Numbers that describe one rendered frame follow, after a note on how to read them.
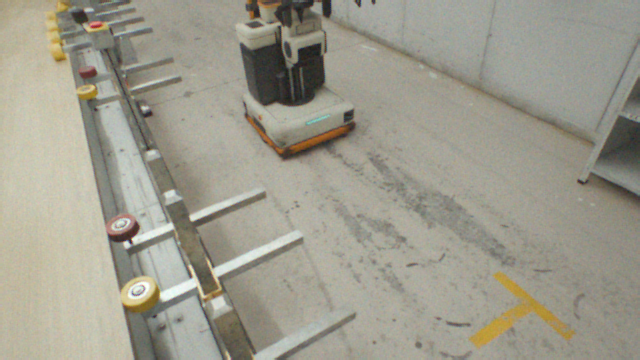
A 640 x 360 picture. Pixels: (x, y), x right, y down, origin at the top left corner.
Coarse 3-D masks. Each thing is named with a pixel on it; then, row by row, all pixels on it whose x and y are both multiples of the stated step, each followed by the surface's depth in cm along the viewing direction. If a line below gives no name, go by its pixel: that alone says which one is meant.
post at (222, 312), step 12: (216, 300) 60; (228, 300) 60; (216, 312) 59; (228, 312) 59; (216, 324) 60; (228, 324) 61; (228, 336) 63; (240, 336) 64; (228, 348) 65; (240, 348) 66
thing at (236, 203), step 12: (252, 192) 123; (264, 192) 123; (216, 204) 120; (228, 204) 119; (240, 204) 121; (192, 216) 117; (204, 216) 116; (216, 216) 119; (168, 228) 113; (144, 240) 110; (156, 240) 112; (132, 252) 110
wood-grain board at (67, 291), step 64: (0, 0) 315; (0, 64) 205; (64, 64) 199; (0, 128) 152; (64, 128) 148; (0, 192) 120; (64, 192) 118; (0, 256) 100; (64, 256) 98; (0, 320) 85; (64, 320) 84; (128, 320) 85
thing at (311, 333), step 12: (336, 312) 90; (348, 312) 90; (312, 324) 88; (324, 324) 88; (336, 324) 89; (300, 336) 86; (312, 336) 86; (324, 336) 89; (276, 348) 84; (288, 348) 84; (300, 348) 86
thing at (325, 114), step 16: (320, 96) 283; (336, 96) 281; (256, 112) 278; (272, 112) 270; (288, 112) 269; (304, 112) 267; (320, 112) 266; (336, 112) 270; (352, 112) 277; (256, 128) 291; (272, 128) 260; (288, 128) 257; (304, 128) 263; (320, 128) 270; (336, 128) 279; (352, 128) 284; (272, 144) 271; (288, 144) 263; (304, 144) 270
